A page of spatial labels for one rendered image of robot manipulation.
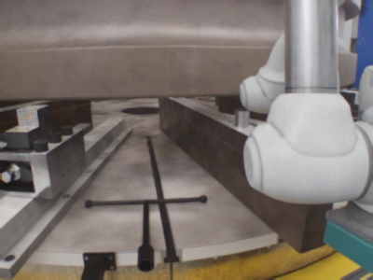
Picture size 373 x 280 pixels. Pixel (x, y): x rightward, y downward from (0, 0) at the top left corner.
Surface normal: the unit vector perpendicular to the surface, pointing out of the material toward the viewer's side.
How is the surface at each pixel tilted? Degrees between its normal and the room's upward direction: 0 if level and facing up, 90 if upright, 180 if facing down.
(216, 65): 90
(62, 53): 90
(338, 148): 76
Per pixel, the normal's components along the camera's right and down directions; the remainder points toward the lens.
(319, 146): -0.02, 0.05
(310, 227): 0.33, 0.26
